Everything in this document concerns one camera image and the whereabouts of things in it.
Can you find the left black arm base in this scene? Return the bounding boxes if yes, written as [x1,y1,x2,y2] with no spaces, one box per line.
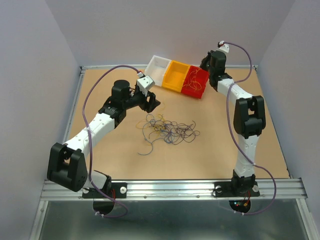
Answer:
[81,181,128,199]

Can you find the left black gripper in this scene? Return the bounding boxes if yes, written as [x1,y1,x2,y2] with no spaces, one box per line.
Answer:
[123,85,161,114]

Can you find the yellow plastic bin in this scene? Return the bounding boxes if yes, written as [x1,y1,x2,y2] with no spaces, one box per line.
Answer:
[161,60,191,93]

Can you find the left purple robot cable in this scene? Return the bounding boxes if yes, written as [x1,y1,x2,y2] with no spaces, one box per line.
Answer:
[82,64,145,218]

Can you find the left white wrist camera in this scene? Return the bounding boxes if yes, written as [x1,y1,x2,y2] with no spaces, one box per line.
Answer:
[136,72,155,97]

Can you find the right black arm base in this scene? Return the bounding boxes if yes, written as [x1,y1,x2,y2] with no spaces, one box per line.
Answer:
[212,172,260,198]

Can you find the thin wire bundle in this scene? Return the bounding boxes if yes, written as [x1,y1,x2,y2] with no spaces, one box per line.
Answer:
[136,101,201,156]

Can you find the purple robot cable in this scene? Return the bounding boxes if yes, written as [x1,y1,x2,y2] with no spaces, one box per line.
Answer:
[82,64,145,218]
[219,40,277,216]

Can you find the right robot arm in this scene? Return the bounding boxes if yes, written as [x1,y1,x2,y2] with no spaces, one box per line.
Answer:
[200,50,266,195]

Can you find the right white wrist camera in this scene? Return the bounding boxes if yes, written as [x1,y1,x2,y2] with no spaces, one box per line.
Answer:
[217,41,230,53]

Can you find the white plastic bin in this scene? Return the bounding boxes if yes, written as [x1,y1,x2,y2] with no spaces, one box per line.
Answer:
[144,55,172,87]

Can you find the red plastic bin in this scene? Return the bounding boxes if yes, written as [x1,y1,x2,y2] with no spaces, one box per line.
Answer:
[181,65,209,99]

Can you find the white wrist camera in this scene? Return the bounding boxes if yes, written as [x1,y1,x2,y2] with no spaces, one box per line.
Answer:
[136,72,155,97]
[217,41,230,53]

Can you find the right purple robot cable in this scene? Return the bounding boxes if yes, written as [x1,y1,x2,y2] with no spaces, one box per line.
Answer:
[219,40,277,216]

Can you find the aluminium front rail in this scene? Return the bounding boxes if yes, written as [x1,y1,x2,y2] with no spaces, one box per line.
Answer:
[40,178,308,202]

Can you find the yellow thin wires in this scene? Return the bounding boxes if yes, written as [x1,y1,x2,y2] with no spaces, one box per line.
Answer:
[183,67,204,91]

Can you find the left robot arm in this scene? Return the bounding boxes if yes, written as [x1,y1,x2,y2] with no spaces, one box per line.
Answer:
[47,75,160,192]

